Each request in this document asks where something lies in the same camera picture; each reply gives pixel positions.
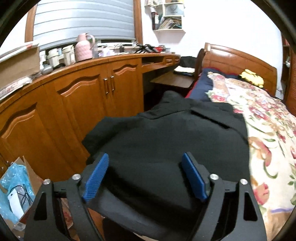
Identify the folded light cloth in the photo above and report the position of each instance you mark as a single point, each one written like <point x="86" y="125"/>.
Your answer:
<point x="183" y="70"/>

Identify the grey window blind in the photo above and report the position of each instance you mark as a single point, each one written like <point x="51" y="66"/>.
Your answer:
<point x="81" y="20"/>

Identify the white paper bag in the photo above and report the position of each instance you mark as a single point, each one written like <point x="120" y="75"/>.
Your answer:
<point x="174" y="9"/>

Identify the black device on stand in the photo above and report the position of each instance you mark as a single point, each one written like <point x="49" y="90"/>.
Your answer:
<point x="144" y="48"/>

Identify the red basket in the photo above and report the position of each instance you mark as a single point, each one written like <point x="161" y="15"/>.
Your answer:
<point x="158" y="49"/>

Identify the dark wooden side table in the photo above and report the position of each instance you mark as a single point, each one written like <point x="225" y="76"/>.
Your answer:
<point x="171" y="80"/>

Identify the small white figurine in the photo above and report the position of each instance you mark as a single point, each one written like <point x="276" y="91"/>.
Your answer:
<point x="287" y="64"/>

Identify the pink thermos jug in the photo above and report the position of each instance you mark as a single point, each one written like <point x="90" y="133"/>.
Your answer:
<point x="83" y="49"/>

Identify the large flat cardboard box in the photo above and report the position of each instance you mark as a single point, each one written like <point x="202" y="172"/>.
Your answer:
<point x="18" y="62"/>

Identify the floral blanket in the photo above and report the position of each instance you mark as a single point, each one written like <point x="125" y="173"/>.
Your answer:
<point x="266" y="120"/>

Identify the white wall shelf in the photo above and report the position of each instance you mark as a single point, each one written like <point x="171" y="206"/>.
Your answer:
<point x="170" y="30"/>

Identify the black coat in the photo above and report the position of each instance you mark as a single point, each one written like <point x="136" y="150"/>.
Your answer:
<point x="161" y="143"/>

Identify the white ceramic jar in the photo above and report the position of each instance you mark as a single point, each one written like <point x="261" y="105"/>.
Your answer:
<point x="68" y="54"/>
<point x="55" y="58"/>

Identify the open cardboard box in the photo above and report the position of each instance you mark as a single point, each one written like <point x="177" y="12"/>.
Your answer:
<point x="31" y="171"/>

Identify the row of books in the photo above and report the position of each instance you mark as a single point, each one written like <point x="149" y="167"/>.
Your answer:
<point x="170" y="23"/>

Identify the wooden louvered wardrobe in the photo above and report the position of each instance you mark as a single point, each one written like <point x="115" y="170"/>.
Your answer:
<point x="292" y="76"/>

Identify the dark brown chair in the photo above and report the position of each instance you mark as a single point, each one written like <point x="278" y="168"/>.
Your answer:
<point x="200" y="60"/>

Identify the black binder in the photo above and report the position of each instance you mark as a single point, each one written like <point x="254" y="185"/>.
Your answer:
<point x="154" y="20"/>

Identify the wooden bed headboard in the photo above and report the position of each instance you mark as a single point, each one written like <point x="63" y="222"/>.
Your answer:
<point x="231" y="62"/>

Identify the metal pot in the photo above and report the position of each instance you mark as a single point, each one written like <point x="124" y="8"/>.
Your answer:
<point x="167" y="49"/>

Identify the yellow plush toy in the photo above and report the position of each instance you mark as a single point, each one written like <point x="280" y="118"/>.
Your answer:
<point x="252" y="77"/>

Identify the wooden desk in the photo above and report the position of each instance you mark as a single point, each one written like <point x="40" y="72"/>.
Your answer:
<point x="76" y="92"/>

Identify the blue bubble wrap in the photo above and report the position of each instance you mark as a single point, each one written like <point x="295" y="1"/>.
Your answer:
<point x="13" y="176"/>

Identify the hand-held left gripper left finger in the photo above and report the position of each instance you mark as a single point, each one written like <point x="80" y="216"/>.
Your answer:
<point x="97" y="176"/>

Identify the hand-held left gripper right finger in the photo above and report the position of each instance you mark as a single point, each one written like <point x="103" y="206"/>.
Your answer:
<point x="193" y="178"/>

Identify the white charger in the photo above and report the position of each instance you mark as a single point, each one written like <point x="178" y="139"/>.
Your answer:
<point x="15" y="202"/>

